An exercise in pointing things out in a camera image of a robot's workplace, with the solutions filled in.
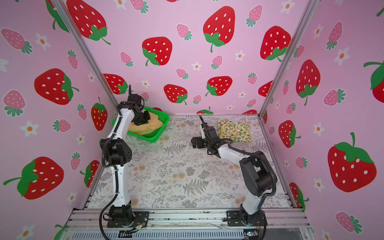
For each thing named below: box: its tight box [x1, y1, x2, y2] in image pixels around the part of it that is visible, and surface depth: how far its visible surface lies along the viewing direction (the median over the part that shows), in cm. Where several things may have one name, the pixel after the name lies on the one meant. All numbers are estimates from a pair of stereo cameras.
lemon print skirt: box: [217, 120, 252, 142], surface depth 113 cm
